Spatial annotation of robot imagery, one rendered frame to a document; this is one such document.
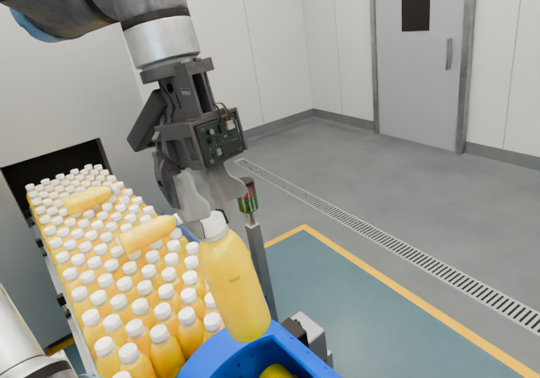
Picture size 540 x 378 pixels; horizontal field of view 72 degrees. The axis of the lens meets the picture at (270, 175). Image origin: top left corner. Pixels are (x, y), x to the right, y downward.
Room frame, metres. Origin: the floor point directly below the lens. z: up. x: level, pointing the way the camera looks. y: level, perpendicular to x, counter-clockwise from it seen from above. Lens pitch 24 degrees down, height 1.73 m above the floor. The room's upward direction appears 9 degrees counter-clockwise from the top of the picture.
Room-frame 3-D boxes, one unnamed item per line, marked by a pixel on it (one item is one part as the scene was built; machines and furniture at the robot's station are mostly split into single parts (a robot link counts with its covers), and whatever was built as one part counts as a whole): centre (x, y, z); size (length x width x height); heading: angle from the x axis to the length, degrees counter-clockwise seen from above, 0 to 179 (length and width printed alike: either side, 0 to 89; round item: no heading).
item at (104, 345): (0.64, 0.44, 1.09); 0.04 x 0.04 x 0.02
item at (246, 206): (1.05, 0.08, 1.18); 0.06 x 0.06 x 0.05
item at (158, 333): (0.65, 0.31, 1.09); 0.04 x 0.04 x 0.02
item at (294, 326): (0.68, 0.02, 0.95); 0.10 x 0.07 x 0.10; 124
